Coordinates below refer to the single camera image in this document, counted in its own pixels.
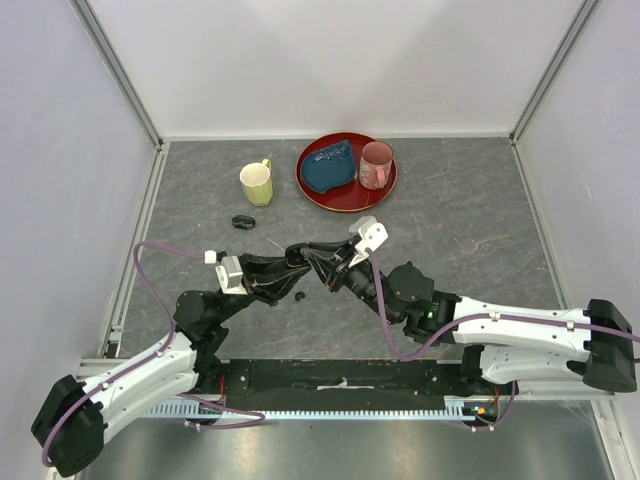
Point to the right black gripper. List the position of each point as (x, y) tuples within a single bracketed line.
[(343, 253)]

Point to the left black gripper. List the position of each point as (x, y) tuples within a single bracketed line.
[(272, 279)]

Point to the black glossy charging case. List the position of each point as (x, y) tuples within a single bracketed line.
[(295, 257)]

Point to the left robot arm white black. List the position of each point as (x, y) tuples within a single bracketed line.
[(79, 417)]

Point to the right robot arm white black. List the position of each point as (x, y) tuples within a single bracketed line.
[(594, 344)]

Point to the black oval charging case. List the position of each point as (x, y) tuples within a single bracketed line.
[(243, 222)]

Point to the red round tray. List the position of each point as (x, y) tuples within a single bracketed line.
[(352, 197)]

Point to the blue leaf-shaped dish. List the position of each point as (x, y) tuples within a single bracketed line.
[(328, 168)]

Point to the yellow-green mug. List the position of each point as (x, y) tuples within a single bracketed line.
[(256, 181)]

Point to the pink patterned mug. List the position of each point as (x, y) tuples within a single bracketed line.
[(375, 165)]

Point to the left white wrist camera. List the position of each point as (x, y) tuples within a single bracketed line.
[(228, 271)]

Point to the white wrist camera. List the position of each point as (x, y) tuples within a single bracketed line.
[(228, 271), (368, 235)]

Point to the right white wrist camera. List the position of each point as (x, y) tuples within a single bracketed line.
[(368, 235)]

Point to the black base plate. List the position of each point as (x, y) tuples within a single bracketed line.
[(348, 385)]

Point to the slotted cable duct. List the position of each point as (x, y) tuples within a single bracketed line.
[(192, 411)]

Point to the left aluminium frame post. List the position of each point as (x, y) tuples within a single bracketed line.
[(106, 50)]

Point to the aluminium frame post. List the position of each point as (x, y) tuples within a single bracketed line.
[(106, 50), (566, 45)]

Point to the right aluminium frame post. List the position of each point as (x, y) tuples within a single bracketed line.
[(566, 45)]

